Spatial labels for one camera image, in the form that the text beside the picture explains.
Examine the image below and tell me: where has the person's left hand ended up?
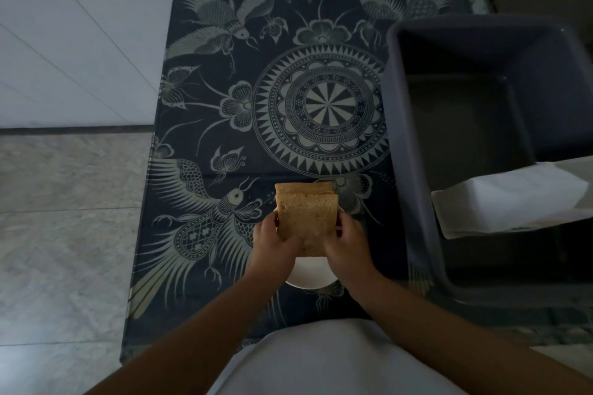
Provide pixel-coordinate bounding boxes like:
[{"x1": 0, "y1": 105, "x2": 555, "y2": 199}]
[{"x1": 244, "y1": 214, "x2": 304, "y2": 289}]

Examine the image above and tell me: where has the person's right hand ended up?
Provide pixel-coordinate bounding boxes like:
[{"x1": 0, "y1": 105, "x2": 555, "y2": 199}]
[{"x1": 322, "y1": 210, "x2": 381, "y2": 294}]

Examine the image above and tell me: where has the brown bread sandwich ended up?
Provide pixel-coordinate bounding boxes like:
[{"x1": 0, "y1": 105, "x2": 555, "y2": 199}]
[{"x1": 275, "y1": 181, "x2": 339, "y2": 257}]

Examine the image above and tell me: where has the person's right forearm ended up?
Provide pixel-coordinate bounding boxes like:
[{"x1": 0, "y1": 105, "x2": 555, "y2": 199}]
[{"x1": 345, "y1": 269, "x2": 593, "y2": 395}]

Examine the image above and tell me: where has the person's left forearm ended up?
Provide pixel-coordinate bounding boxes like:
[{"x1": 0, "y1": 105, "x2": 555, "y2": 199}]
[{"x1": 83, "y1": 271, "x2": 279, "y2": 395}]

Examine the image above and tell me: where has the white plate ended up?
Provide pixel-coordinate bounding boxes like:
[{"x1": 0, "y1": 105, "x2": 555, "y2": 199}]
[{"x1": 273, "y1": 205, "x2": 346, "y2": 290}]

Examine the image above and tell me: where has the person's white shirt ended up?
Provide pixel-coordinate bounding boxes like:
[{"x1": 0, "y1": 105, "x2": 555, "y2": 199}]
[{"x1": 208, "y1": 318, "x2": 469, "y2": 395}]

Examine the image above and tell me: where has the dark patterned tablecloth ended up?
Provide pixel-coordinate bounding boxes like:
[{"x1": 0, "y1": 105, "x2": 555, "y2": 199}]
[{"x1": 120, "y1": 0, "x2": 493, "y2": 360}]

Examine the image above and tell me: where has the white paper sheet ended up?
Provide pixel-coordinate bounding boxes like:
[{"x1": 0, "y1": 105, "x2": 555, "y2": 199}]
[{"x1": 431, "y1": 155, "x2": 593, "y2": 241}]

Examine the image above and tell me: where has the grey plastic tub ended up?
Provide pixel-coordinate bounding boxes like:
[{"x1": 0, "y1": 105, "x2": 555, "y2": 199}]
[{"x1": 381, "y1": 14, "x2": 593, "y2": 317}]

